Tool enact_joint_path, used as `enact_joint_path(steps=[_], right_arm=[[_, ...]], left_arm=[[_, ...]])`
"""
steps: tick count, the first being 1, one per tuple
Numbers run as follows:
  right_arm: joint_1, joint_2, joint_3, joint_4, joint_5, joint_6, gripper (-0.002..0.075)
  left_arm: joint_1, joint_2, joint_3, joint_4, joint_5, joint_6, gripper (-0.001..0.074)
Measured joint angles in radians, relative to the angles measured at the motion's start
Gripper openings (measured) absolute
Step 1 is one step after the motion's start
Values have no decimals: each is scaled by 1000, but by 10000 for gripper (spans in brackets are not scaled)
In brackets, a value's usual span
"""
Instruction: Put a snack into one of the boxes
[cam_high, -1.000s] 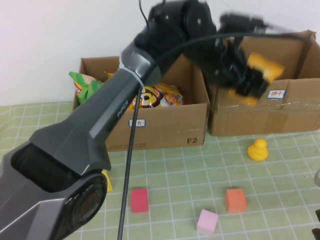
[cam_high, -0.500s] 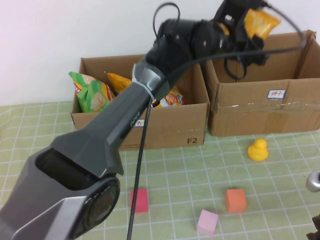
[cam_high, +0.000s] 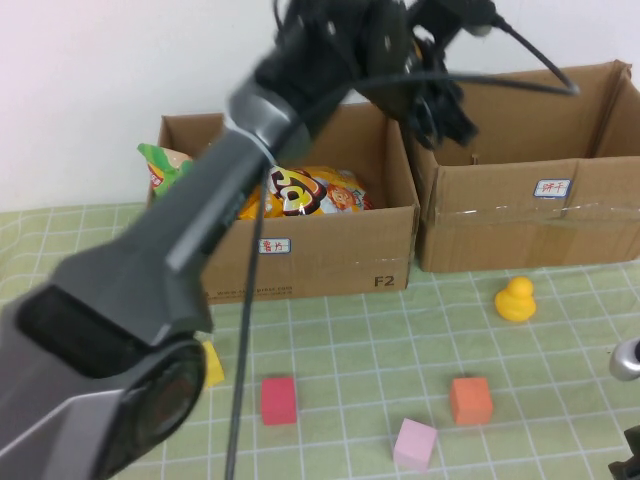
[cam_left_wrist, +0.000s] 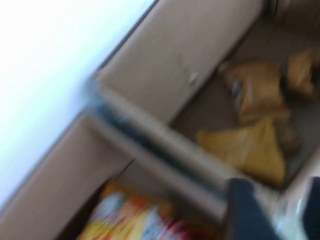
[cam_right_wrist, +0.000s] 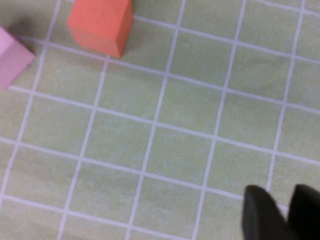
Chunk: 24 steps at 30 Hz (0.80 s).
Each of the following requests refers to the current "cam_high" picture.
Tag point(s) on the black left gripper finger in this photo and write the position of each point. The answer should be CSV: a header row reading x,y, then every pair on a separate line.
x,y
420,130
457,125

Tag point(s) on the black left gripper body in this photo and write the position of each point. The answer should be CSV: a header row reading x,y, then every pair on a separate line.
x,y
395,75

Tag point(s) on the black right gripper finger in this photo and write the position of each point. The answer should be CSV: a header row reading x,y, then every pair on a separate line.
x,y
634,445
627,472

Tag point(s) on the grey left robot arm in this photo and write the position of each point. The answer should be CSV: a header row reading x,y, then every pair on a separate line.
x,y
150,260

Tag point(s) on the orange cheese puffs bag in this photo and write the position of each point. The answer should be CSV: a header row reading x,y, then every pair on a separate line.
x,y
330,195

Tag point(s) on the taped cardboard box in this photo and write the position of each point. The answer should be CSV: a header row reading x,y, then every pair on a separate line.
x,y
500,235

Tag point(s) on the green checked tablecloth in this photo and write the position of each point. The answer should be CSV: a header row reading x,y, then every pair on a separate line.
x,y
500,360

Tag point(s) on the cardboard box printed F2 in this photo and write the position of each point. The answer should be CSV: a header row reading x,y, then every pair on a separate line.
x,y
325,260

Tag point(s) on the orange foam cube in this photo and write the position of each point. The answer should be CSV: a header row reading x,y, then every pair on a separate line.
x,y
470,400

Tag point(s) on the yellow rubber duck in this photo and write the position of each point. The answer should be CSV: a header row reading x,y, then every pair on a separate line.
x,y
515,305

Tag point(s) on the pink foam cube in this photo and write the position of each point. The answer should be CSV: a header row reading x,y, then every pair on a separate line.
x,y
414,445

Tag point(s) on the green potato chips bag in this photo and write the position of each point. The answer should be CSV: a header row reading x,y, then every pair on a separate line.
x,y
160,165

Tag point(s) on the red foam cube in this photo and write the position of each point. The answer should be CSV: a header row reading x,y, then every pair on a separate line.
x,y
279,400

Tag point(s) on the yellow foam cube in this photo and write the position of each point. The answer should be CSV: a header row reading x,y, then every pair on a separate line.
x,y
215,367

